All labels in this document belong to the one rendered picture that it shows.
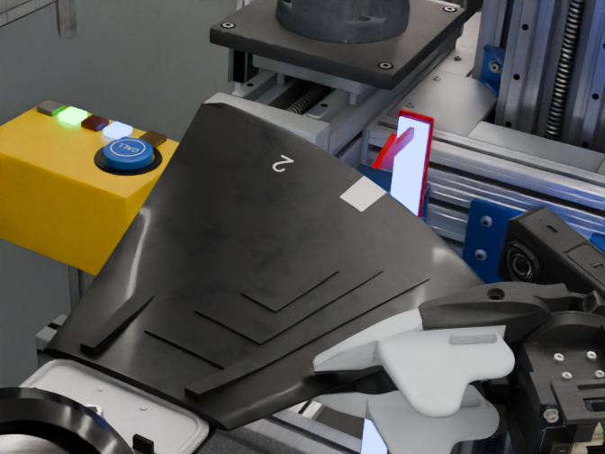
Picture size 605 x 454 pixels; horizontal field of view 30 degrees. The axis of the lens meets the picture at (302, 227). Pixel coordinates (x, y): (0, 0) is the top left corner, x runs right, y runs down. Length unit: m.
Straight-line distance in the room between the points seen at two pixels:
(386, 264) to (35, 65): 0.99
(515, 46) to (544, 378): 0.80
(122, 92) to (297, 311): 1.19
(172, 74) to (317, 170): 1.18
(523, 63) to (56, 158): 0.58
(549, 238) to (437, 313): 0.10
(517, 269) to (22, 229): 0.49
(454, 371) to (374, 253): 0.13
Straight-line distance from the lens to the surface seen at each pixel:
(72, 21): 0.41
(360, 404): 0.56
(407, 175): 0.78
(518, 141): 1.28
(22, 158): 0.95
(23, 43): 1.53
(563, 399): 0.51
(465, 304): 0.54
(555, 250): 0.61
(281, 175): 0.66
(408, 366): 0.53
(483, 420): 0.57
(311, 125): 1.17
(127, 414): 0.52
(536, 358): 0.54
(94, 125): 0.98
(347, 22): 1.24
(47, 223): 0.96
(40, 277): 1.71
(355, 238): 0.64
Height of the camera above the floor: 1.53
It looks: 33 degrees down
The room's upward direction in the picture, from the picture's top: 4 degrees clockwise
